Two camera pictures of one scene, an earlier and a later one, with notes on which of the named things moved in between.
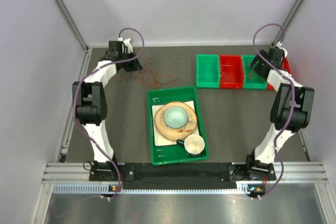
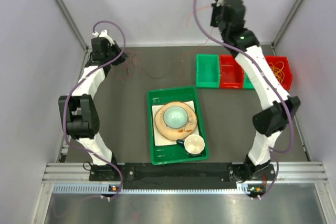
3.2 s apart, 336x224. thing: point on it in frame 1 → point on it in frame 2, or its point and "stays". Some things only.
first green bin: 208,71 stays
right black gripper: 259,58 → 214,9
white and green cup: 194,145 stays
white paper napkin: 160,140 stays
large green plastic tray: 163,155 stays
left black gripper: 135,66 → 120,60
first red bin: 231,72 stays
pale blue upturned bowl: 175,117 stays
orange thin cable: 155,79 → 205,43
